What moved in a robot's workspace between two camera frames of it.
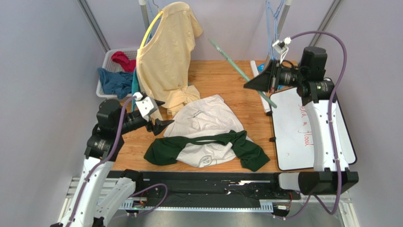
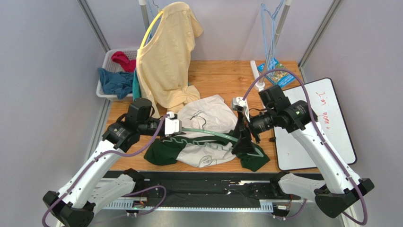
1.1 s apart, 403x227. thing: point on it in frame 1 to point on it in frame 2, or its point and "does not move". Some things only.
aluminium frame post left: [94, 25] does not move
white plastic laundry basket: [108, 63] does not move
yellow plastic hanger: [149, 28] does not move
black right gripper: [272, 77] to [242, 126]
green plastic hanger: [240, 70] to [258, 154]
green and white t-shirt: [205, 132] does not move
